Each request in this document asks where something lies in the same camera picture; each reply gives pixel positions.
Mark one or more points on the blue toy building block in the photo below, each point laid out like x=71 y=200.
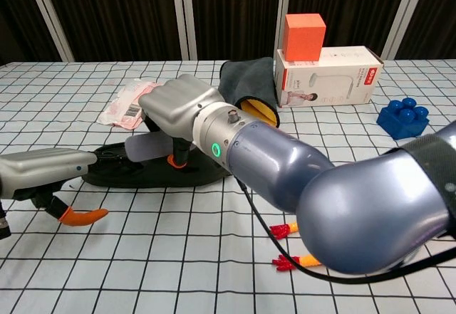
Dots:
x=399 y=125

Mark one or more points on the black folding screen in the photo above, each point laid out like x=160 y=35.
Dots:
x=124 y=15

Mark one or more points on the pink plastic packet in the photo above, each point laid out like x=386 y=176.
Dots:
x=121 y=107

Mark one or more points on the grey towel with yellow lining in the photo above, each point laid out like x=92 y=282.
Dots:
x=249 y=75

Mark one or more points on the yellow rubber chicken toy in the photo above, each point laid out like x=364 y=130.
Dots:
x=285 y=229

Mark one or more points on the black rubber slipper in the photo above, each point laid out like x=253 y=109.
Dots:
x=149 y=177

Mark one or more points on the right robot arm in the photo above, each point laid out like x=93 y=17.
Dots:
x=356 y=203

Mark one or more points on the orange foam block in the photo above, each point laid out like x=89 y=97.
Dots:
x=303 y=40

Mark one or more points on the checkered tablecloth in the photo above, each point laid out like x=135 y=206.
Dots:
x=160 y=257

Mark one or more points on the white desk lamp box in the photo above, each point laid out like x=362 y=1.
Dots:
x=356 y=79

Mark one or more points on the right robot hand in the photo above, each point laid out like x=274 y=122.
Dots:
x=178 y=104

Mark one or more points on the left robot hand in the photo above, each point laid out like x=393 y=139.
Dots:
x=42 y=168

